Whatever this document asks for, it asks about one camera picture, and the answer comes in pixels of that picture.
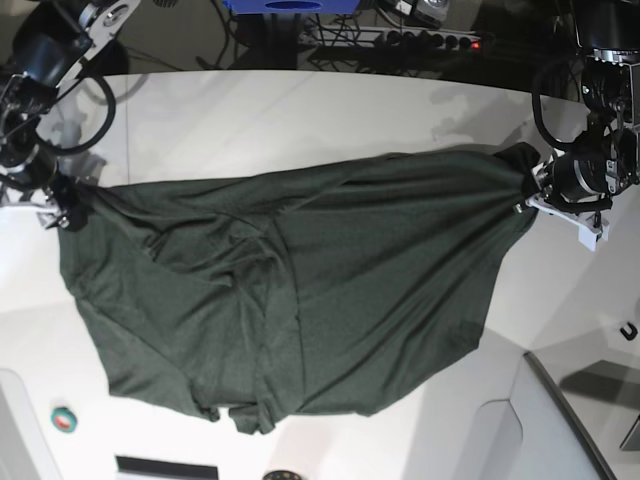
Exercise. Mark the dark green t-shirt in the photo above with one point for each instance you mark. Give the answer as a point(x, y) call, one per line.
point(328, 290)

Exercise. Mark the grey power strip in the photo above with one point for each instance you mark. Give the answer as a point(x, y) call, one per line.
point(378, 37)

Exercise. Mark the small black round object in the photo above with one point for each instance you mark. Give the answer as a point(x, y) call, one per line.
point(282, 475)

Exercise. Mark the green red tape roll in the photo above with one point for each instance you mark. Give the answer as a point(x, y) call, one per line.
point(63, 419)

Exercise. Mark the black U-shaped hook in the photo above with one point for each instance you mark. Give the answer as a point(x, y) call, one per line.
point(629, 331)

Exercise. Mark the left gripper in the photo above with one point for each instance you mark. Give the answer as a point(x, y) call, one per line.
point(569, 186)

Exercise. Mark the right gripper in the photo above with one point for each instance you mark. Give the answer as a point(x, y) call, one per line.
point(51, 195)

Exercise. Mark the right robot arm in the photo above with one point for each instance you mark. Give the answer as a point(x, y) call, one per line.
point(59, 45)

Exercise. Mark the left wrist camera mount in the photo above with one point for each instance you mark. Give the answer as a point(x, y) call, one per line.
point(591, 235)

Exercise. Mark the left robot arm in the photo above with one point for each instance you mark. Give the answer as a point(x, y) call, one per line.
point(607, 45)

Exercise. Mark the blue plastic bin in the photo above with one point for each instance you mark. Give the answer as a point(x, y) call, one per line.
point(243, 7)

